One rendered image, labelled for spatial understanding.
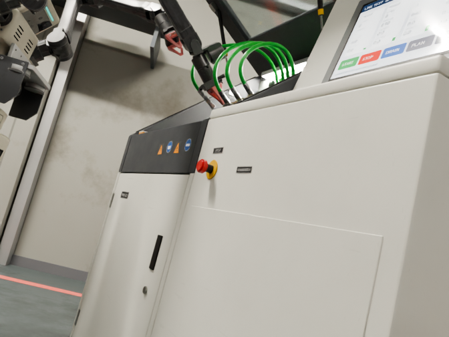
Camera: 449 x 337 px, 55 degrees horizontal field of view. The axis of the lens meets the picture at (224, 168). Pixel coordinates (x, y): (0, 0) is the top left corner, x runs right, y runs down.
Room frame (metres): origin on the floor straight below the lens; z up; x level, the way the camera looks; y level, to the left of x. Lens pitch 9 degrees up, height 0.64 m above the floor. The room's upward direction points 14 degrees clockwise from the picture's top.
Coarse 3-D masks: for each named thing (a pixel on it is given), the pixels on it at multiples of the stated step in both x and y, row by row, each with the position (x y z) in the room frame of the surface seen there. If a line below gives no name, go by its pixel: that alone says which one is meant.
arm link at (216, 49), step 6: (192, 42) 1.51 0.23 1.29; (198, 42) 1.51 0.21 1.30; (216, 42) 1.56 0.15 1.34; (192, 48) 1.52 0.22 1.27; (198, 48) 1.52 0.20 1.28; (204, 48) 1.54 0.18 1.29; (210, 48) 1.55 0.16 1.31; (216, 48) 1.56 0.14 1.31; (222, 48) 1.56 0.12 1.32; (192, 54) 1.55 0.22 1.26; (210, 54) 1.55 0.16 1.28; (216, 54) 1.56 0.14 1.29
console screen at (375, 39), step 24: (384, 0) 1.14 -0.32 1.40; (408, 0) 1.05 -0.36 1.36; (432, 0) 0.98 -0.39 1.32; (360, 24) 1.18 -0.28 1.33; (384, 24) 1.09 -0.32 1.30; (408, 24) 1.01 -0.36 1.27; (432, 24) 0.94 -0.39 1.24; (360, 48) 1.13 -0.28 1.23; (384, 48) 1.04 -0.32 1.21; (408, 48) 0.97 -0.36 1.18; (432, 48) 0.91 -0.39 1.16; (336, 72) 1.17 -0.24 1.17; (360, 72) 1.08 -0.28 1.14
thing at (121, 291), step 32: (128, 192) 1.63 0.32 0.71; (160, 192) 1.37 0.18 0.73; (128, 224) 1.55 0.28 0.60; (160, 224) 1.31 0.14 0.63; (96, 256) 1.77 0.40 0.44; (128, 256) 1.47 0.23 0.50; (160, 256) 1.26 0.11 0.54; (96, 288) 1.67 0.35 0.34; (128, 288) 1.41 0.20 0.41; (96, 320) 1.59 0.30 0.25; (128, 320) 1.35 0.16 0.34
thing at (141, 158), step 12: (156, 132) 1.53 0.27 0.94; (168, 132) 1.43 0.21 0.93; (180, 132) 1.35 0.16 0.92; (192, 132) 1.27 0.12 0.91; (132, 144) 1.73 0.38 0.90; (144, 144) 1.61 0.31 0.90; (156, 144) 1.50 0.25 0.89; (192, 144) 1.25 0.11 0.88; (132, 156) 1.70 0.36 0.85; (144, 156) 1.58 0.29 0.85; (156, 156) 1.47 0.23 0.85; (168, 156) 1.38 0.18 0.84; (180, 156) 1.30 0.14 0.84; (132, 168) 1.66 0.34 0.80; (144, 168) 1.55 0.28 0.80; (156, 168) 1.45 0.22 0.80; (168, 168) 1.36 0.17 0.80; (180, 168) 1.28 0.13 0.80
